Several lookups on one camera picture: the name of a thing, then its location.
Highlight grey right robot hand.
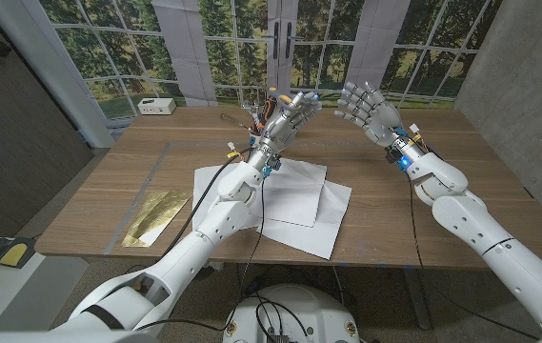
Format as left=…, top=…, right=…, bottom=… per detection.
left=332, top=80, right=404, bottom=148

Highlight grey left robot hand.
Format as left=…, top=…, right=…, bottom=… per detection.
left=252, top=90, right=323, bottom=166

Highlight yellow handled scissors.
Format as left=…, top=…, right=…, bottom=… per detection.
left=266, top=86, right=300, bottom=109

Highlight white mug with tools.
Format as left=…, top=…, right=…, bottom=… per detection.
left=256, top=96, right=277, bottom=131

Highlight silver metal wrench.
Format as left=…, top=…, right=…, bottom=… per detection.
left=241, top=101, right=261, bottom=126

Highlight creased white paper sheet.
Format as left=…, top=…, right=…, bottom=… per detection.
left=243, top=156, right=328, bottom=228

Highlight large white paper sheet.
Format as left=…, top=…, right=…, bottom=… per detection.
left=255, top=179, right=352, bottom=261

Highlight printed window forest backdrop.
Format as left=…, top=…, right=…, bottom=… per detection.
left=36, top=0, right=505, bottom=120

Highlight white power strip box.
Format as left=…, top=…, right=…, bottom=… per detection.
left=136, top=97, right=177, bottom=116

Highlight gold foil sheet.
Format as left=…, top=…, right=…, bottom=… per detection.
left=120, top=189, right=192, bottom=249

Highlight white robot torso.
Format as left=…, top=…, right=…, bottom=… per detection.
left=222, top=284, right=361, bottom=343

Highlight grey table leg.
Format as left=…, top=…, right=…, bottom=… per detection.
left=401, top=266, right=432, bottom=331

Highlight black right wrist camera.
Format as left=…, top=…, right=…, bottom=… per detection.
left=384, top=147, right=404, bottom=167

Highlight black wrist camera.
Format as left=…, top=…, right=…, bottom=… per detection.
left=263, top=156, right=283, bottom=175
left=384, top=147, right=404, bottom=167

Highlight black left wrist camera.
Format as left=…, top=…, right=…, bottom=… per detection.
left=263, top=156, right=283, bottom=175

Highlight clear amber handled screwdriver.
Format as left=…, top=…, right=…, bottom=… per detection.
left=220, top=112, right=252, bottom=131

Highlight thin black left wrist cable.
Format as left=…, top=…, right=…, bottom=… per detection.
left=225, top=177, right=267, bottom=331

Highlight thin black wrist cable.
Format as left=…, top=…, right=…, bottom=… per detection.
left=408, top=178, right=541, bottom=340
left=225, top=177, right=267, bottom=331

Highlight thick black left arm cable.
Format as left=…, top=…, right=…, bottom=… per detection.
left=159, top=147, right=253, bottom=259

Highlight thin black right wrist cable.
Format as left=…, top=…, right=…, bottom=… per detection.
left=408, top=178, right=541, bottom=340

